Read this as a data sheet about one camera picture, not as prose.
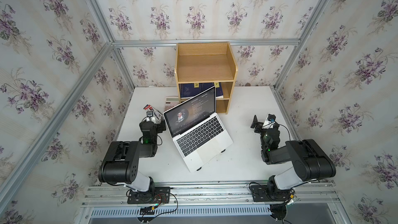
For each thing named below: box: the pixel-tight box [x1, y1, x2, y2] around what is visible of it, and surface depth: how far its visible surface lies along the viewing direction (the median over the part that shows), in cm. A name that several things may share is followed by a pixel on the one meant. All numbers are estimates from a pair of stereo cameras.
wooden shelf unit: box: [174, 42, 239, 115], surface depth 93 cm
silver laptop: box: [163, 86, 234, 174], surface depth 84 cm
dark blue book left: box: [178, 82, 200, 100], surface depth 96 cm
